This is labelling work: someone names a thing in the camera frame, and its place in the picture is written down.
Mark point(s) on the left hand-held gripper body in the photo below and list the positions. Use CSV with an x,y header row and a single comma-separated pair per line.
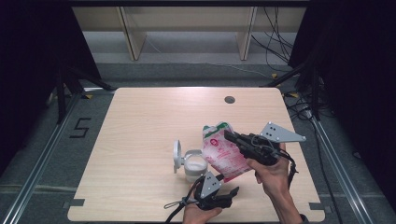
x,y
210,186

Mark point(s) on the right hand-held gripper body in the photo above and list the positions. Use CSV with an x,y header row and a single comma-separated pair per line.
x,y
261,149

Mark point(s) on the pink and white plastic bag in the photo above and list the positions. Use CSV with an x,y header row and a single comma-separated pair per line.
x,y
221,155

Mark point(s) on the person's right hand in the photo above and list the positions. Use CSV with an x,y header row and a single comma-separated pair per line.
x,y
274,177

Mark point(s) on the person's left hand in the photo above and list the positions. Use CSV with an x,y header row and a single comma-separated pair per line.
x,y
196,216

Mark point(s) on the metal clip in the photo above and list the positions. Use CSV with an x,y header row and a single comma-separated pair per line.
x,y
180,203

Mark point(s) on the black metal stand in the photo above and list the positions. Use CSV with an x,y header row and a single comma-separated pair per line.
x,y
315,90
62,93

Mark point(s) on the black curtain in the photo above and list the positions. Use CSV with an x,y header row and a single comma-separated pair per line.
x,y
358,77
31,62

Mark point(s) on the aluminium floor rail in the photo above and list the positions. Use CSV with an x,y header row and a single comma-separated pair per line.
x,y
37,168
339,168

